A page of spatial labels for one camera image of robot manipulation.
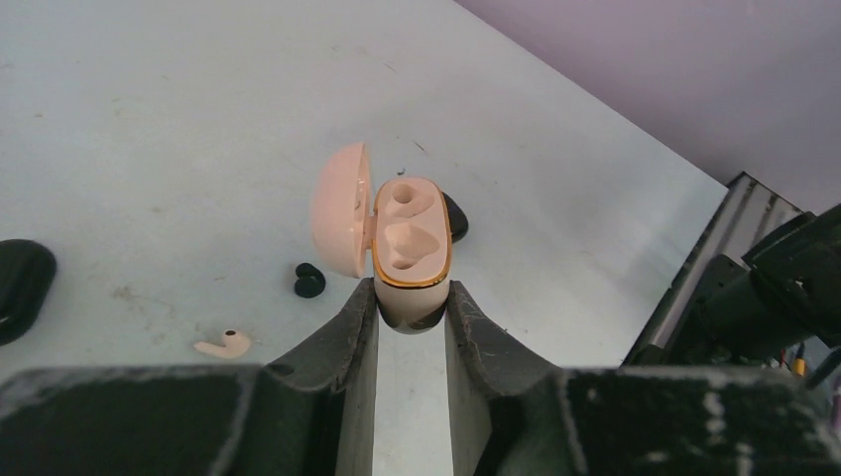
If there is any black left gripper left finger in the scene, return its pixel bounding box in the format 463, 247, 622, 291
1, 279, 378, 475

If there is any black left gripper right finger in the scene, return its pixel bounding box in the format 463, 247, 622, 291
444, 281, 840, 475

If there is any beige earbud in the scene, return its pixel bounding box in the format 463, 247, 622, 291
193, 329, 252, 360

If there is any beige earbud charging case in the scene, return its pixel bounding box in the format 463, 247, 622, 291
310, 143, 453, 334

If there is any black charging case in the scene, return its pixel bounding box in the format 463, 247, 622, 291
1, 239, 58, 345

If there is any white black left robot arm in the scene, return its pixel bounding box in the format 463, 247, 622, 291
1, 208, 840, 475

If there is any black earbud near case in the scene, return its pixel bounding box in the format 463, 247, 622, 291
294, 262, 326, 298

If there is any black closed earbud case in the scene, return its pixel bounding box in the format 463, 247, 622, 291
442, 192, 469, 243

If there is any aluminium frame rail left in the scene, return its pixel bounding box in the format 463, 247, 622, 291
623, 172, 803, 365

